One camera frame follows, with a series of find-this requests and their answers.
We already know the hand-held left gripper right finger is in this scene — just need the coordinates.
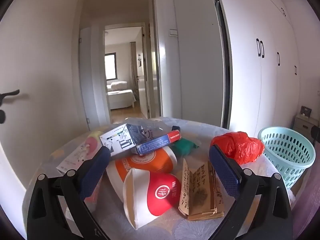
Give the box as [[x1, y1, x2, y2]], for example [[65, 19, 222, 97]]
[[209, 145, 293, 240]]

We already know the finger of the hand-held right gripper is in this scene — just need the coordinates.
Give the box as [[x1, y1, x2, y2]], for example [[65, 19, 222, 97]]
[[311, 125, 320, 143]]

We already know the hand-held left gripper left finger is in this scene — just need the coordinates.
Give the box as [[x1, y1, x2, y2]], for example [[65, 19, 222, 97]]
[[26, 145, 112, 240]]

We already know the pink plastic packet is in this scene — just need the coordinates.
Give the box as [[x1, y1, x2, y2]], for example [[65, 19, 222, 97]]
[[56, 130, 104, 175]]

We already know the brown paper booklet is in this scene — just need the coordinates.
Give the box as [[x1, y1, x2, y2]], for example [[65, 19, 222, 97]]
[[178, 158, 225, 222]]

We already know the teal plastic basket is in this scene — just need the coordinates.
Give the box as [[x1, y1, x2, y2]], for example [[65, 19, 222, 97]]
[[257, 126, 316, 190]]

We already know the red plastic bag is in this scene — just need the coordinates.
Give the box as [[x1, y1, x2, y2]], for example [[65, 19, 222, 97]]
[[210, 131, 265, 165]]

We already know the white and black carton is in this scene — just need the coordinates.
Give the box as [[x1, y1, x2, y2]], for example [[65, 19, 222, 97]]
[[99, 123, 150, 160]]

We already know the orange and white paper bowl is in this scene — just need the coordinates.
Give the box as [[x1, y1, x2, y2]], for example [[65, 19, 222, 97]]
[[106, 146, 178, 203]]

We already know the red and white paper cup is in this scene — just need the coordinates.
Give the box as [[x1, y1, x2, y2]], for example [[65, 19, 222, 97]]
[[122, 167, 183, 230]]

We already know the blue cardboard box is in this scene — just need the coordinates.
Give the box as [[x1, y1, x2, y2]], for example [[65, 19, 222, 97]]
[[132, 129, 182, 155]]

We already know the white bedside table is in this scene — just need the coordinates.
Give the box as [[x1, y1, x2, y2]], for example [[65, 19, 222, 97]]
[[293, 114, 319, 140]]

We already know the green plastic packet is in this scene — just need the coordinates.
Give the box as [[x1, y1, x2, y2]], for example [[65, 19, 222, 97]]
[[172, 137, 200, 158]]

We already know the purple cloth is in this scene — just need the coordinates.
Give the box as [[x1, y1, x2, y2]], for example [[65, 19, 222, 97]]
[[290, 170, 320, 233]]

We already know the clear plastic bottle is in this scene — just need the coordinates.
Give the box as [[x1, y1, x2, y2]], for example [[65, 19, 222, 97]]
[[127, 117, 181, 136]]

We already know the white bed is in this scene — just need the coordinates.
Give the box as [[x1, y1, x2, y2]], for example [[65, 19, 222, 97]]
[[107, 81, 137, 110]]

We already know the white wardrobe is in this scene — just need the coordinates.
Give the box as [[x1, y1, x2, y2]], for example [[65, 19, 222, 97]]
[[212, 0, 308, 140]]

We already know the frosted glass door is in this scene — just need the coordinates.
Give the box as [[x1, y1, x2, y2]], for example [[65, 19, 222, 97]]
[[79, 27, 110, 130]]

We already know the dark-framed window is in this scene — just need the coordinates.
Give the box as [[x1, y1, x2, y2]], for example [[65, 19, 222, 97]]
[[104, 52, 117, 80]]

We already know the beige curtain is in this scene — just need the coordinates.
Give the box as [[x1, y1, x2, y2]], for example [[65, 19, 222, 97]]
[[130, 42, 138, 98]]

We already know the white door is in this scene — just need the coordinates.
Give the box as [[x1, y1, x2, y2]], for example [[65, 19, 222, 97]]
[[0, 0, 90, 230]]

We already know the black door handle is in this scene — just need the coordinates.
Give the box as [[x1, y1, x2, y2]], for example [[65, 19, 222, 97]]
[[0, 89, 20, 105]]

